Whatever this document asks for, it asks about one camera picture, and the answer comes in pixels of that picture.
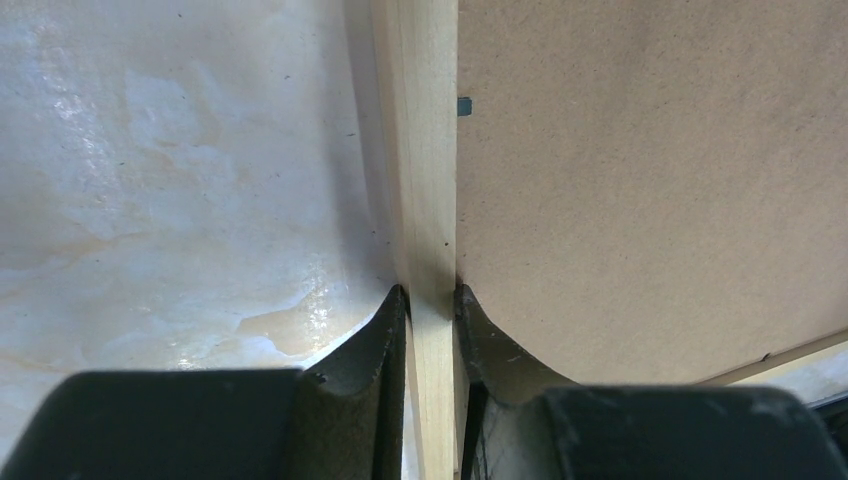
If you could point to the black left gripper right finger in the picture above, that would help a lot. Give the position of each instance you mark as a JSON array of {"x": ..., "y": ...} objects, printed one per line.
[{"x": 526, "y": 421}]

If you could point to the light wooden picture frame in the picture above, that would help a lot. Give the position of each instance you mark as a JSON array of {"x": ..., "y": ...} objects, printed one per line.
[{"x": 424, "y": 199}]

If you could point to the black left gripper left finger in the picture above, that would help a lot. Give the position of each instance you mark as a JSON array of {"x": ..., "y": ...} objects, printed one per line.
[{"x": 342, "y": 418}]

